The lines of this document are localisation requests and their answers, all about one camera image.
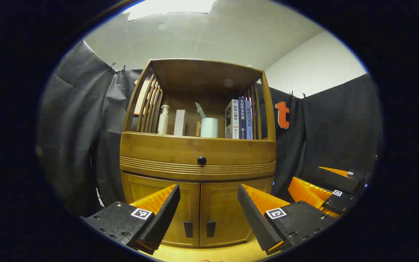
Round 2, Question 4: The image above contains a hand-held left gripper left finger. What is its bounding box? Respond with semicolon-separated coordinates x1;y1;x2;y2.
80;184;181;255

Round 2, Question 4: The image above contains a mint green cup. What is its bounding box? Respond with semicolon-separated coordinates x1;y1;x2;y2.
200;118;219;138

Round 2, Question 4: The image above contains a black backdrop cloth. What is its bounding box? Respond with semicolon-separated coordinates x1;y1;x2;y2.
37;39;383;219

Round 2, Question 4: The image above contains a wooden shoe cabinet door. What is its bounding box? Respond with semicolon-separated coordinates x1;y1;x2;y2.
121;172;200;247
199;177;274;247

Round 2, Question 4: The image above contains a wooden double-door shoe cabinet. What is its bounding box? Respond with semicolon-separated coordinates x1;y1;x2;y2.
119;58;277;248

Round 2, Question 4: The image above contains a ceiling light panel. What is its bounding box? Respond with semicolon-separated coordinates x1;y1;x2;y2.
128;0;214;21

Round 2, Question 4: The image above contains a white pump bottle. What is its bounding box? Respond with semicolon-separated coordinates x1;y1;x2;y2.
157;105;170;135

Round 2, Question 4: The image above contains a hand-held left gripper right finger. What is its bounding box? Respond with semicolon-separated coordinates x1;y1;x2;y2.
237;184;337;255

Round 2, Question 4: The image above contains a light blue book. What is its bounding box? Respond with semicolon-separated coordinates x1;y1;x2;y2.
245;100;254;140

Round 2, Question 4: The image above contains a white upright box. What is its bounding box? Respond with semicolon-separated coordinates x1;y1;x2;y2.
173;110;187;136

